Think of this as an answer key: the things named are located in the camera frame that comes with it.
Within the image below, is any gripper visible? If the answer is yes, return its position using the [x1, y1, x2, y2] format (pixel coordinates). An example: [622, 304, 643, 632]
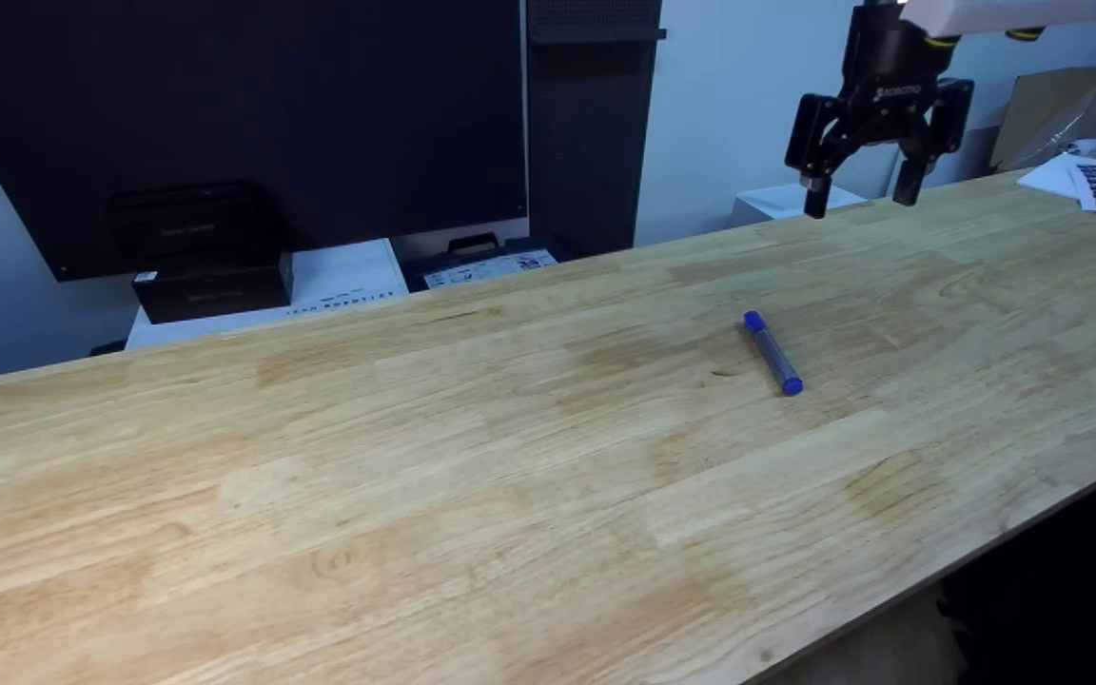
[784, 2, 975, 221]

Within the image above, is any blue and grey marker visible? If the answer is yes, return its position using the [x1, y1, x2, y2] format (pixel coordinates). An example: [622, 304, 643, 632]
[743, 310, 805, 397]

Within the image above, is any cardboard box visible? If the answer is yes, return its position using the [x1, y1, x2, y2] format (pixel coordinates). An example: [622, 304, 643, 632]
[989, 65, 1096, 172]

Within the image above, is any clear plastic bag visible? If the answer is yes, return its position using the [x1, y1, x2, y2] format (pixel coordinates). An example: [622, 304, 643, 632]
[997, 84, 1096, 174]

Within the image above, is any black tray with printed sheet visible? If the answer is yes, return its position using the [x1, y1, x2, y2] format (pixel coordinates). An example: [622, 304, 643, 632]
[403, 232, 563, 292]

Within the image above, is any white flat box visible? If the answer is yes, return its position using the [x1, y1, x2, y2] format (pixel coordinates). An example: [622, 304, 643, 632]
[126, 238, 410, 350]

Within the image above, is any large black screen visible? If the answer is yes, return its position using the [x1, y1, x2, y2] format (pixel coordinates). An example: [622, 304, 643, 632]
[0, 0, 530, 284]

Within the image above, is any black box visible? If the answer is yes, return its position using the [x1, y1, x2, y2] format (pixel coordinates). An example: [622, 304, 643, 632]
[132, 252, 294, 325]

